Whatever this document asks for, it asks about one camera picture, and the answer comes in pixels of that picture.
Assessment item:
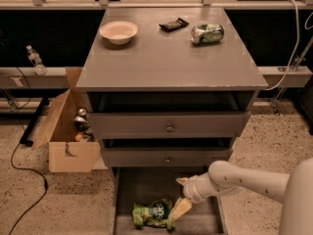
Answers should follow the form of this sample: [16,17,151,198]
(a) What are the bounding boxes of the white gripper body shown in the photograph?
[182,173,228,204]

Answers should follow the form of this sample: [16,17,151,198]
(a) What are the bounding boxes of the green rice chip bag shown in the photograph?
[132,198,175,230]

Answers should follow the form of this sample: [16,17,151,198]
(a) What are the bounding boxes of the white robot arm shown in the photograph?
[169,158,313,235]

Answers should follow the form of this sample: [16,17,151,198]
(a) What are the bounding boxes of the bottom grey drawer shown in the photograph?
[111,166,228,235]

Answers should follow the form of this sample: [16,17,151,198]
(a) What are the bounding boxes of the grey drawer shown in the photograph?
[103,138,234,167]
[88,92,250,139]
[111,166,228,235]

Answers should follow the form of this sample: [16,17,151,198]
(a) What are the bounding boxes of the top grey drawer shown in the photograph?
[88,92,250,139]

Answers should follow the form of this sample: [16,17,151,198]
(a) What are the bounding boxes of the middle grey drawer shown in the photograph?
[103,138,234,167]

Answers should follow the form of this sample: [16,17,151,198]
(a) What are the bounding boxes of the grey drawer cabinet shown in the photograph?
[75,7,269,178]

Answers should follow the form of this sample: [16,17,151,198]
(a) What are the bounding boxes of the items in cardboard box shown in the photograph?
[74,108,94,142]

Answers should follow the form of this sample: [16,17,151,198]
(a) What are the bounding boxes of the cardboard box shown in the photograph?
[32,68,107,172]

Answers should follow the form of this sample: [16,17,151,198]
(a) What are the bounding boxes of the crushed green soda can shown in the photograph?
[191,23,224,45]

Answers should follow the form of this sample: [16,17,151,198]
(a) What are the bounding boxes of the black chocolate bar wrapper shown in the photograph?
[159,18,189,32]

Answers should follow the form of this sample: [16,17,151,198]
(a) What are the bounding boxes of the white bowl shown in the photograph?
[99,21,138,45]

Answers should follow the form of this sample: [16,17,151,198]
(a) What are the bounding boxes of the black floor cable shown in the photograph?
[0,41,49,235]

